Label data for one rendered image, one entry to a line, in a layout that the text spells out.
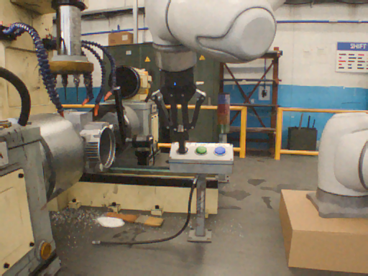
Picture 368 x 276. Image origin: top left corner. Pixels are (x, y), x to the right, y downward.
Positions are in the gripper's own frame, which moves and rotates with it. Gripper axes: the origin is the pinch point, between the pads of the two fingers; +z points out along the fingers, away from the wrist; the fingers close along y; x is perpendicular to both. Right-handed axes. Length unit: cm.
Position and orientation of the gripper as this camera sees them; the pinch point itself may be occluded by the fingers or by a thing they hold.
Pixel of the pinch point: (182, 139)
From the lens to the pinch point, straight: 69.6
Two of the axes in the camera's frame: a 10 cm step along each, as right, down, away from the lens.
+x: -1.1, 6.1, -7.9
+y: -9.9, -0.2, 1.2
